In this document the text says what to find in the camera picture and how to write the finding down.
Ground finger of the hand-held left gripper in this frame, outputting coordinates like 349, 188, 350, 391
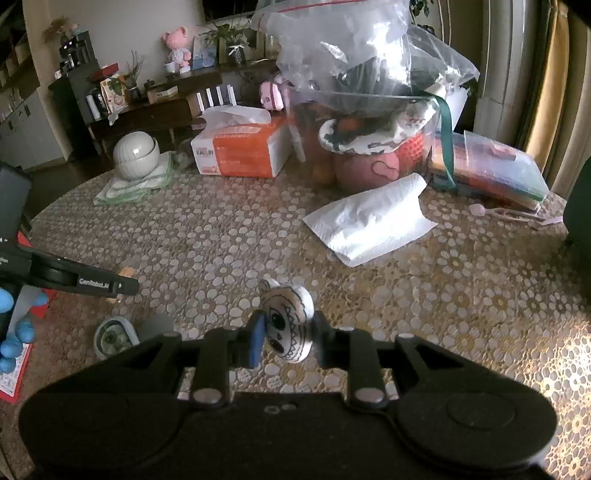
113, 272, 140, 297

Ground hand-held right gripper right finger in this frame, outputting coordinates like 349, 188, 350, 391
314, 311, 491, 411

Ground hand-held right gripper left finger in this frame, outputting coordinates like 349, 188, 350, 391
88, 318, 269, 411

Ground white patterned egg toy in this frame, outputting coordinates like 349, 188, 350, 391
257, 278, 316, 363

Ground person's left hand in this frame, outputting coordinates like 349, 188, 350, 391
0, 287, 50, 376

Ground grey round case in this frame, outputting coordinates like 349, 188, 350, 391
93, 318, 142, 361

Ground white cabinet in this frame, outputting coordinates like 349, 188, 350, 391
0, 88, 62, 172

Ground green white cloth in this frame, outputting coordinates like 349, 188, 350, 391
93, 154, 177, 207

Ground stacked grey-green bowls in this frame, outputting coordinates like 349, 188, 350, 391
113, 131, 161, 180

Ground white paper towel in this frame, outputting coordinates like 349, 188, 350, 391
302, 173, 439, 268

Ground patterned paper bag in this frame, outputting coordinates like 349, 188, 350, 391
99, 76, 129, 112

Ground wooden sideboard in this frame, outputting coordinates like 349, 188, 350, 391
48, 58, 296, 154

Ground plant in dark pot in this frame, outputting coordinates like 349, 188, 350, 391
124, 51, 147, 103

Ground black rack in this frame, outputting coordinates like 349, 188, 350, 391
58, 31, 98, 75

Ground pink plush ball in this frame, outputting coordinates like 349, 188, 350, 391
335, 152, 403, 191

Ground orange white tissue box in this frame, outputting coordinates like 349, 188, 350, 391
191, 105, 293, 179

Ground plastic bag with orange contents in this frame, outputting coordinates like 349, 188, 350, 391
288, 88, 447, 193

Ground patterned round cushion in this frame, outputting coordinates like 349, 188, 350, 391
318, 99, 440, 156

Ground white router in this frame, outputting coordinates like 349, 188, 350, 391
196, 84, 239, 112

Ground pink bear figure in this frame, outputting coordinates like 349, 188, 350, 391
161, 27, 193, 75

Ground pink toy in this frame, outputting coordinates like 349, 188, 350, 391
259, 76, 291, 112

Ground zip bag of colourful sheets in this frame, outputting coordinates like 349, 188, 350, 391
429, 130, 550, 209

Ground picture card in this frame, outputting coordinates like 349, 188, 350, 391
191, 34, 221, 70

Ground potted plant with ribbon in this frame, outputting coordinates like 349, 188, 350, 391
203, 21, 260, 66

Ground plastic bag with dark contents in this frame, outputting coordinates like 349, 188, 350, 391
252, 0, 481, 110

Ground yellow curtain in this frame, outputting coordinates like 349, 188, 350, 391
522, 0, 583, 186

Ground green strap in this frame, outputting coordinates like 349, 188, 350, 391
434, 95, 458, 191

